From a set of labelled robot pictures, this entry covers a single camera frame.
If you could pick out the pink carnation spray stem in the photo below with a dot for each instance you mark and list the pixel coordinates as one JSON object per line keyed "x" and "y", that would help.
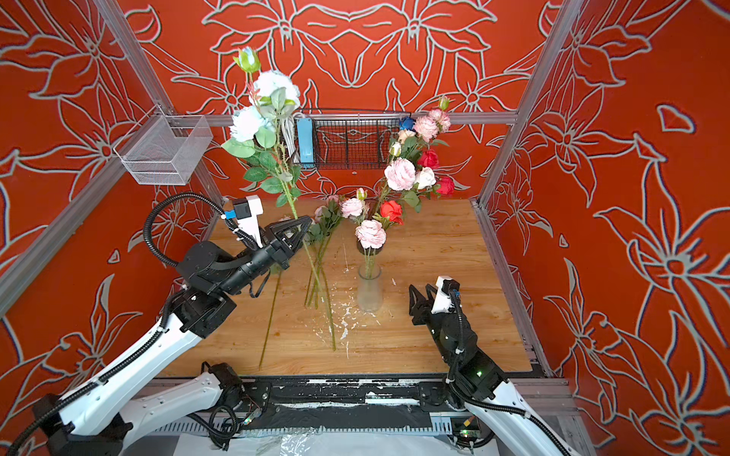
{"x": 430, "y": 126}

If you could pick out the white mesh wall basket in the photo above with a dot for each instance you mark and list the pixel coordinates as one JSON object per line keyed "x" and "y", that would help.
{"x": 159, "y": 152}

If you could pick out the brown ribbed glass vase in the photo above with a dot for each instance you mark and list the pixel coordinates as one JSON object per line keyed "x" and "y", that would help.
{"x": 370, "y": 246}

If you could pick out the light blue box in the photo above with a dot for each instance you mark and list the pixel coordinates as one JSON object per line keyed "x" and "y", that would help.
{"x": 306, "y": 143}

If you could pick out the cream peach rose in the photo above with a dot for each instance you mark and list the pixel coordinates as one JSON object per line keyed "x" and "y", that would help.
{"x": 401, "y": 145}

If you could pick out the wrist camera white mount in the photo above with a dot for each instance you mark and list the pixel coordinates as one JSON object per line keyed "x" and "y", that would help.
{"x": 242, "y": 221}
{"x": 442, "y": 304}

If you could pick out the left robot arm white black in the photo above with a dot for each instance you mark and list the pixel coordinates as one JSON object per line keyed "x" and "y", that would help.
{"x": 103, "y": 416}

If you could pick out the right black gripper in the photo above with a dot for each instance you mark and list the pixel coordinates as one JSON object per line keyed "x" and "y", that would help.
{"x": 424, "y": 307}

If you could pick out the pink flower bunch right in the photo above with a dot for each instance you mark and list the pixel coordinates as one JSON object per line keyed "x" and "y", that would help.
{"x": 327, "y": 218}

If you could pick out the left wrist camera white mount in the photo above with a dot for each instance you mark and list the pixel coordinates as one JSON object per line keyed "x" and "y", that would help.
{"x": 242, "y": 221}

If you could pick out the black wire wall basket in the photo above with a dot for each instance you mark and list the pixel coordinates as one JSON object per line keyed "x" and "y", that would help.
{"x": 355, "y": 140}

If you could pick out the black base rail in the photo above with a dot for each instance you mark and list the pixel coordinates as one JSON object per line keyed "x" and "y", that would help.
{"x": 348, "y": 402}

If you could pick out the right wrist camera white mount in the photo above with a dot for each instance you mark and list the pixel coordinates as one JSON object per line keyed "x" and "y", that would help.
{"x": 442, "y": 304}

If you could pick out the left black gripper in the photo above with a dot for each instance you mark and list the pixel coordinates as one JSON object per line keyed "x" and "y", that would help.
{"x": 277, "y": 250}

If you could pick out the pale blue white flower stem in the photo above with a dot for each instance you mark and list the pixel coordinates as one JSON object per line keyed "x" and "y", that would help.
{"x": 262, "y": 133}

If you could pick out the large pink peony stem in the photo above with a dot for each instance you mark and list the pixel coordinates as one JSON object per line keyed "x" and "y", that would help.
{"x": 403, "y": 185}

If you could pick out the clear frosted glass vase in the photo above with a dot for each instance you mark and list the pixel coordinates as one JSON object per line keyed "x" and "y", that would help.
{"x": 369, "y": 290}

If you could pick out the red rose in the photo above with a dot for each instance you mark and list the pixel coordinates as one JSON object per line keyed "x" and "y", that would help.
{"x": 429, "y": 158}
{"x": 445, "y": 186}

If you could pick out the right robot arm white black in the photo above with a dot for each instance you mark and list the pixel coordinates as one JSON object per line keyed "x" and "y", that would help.
{"x": 474, "y": 382}

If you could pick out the red pink mixed stem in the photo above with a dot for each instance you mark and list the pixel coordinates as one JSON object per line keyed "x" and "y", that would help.
{"x": 367, "y": 224}

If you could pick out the blue rose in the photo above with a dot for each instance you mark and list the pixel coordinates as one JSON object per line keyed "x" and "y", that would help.
{"x": 407, "y": 123}

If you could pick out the pink white flower bunch left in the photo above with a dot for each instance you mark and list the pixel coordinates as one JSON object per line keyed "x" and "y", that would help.
{"x": 270, "y": 319}

